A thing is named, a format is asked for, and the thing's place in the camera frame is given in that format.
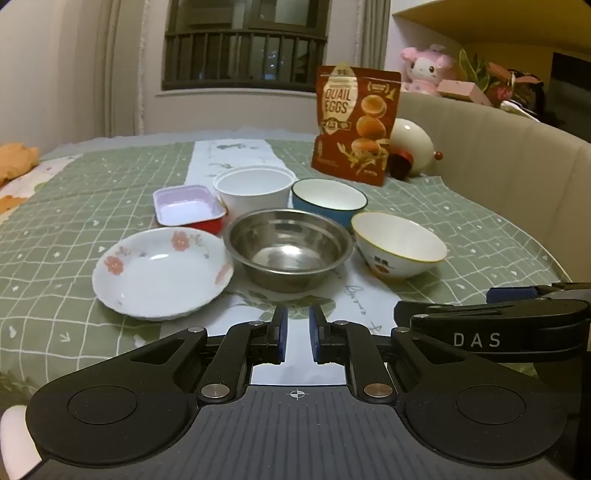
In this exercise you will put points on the white printed bedsheet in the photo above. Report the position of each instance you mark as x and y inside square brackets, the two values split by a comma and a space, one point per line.
[32, 177]

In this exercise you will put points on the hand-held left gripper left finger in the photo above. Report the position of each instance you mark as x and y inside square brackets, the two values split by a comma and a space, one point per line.
[281, 339]

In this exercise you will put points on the orange cloth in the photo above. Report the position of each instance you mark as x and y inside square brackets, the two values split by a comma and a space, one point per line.
[16, 161]

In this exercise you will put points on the blue enamel bowl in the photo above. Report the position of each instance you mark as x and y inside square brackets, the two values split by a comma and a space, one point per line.
[330, 198]

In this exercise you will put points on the green checked blanket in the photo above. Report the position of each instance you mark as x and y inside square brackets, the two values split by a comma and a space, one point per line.
[92, 198]

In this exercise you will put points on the brown snack bag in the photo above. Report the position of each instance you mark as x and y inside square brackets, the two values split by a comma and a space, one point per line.
[353, 124]

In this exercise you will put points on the yellow-rimmed ceramic bowl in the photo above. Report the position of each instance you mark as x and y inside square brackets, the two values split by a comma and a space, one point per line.
[397, 242]

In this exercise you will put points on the white floral plate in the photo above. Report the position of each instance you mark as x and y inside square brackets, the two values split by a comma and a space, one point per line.
[152, 277]

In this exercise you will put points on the white sheer curtain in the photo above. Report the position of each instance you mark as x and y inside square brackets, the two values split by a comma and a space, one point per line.
[131, 64]

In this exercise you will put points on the beige padded headboard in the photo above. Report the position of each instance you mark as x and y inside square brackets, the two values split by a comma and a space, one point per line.
[498, 152]

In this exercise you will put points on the cream egg-shaped toy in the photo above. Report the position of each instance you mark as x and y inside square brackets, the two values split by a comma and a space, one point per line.
[413, 143]

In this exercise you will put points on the pink plush toy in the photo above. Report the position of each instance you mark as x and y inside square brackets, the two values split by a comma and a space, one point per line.
[427, 69]

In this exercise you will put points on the dark red round object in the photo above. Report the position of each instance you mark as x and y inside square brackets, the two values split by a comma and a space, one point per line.
[399, 165]

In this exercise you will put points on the beige curtain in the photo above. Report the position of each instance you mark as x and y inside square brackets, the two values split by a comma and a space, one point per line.
[374, 32]

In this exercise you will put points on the dark barred window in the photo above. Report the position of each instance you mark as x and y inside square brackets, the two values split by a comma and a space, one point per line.
[244, 41]

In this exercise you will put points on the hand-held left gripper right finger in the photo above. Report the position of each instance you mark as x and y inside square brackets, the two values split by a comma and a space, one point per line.
[315, 339]

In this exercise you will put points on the white round plastic container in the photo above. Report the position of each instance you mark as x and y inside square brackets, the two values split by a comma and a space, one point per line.
[254, 184]

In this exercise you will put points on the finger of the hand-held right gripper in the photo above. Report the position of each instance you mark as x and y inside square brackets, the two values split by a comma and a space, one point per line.
[438, 310]
[512, 294]

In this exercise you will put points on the potted plant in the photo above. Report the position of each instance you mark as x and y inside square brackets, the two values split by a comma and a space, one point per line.
[498, 78]

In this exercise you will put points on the pink box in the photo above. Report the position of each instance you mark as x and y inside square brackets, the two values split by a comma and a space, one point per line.
[461, 91]

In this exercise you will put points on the stainless steel bowl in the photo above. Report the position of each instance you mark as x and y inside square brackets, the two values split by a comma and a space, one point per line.
[286, 251]

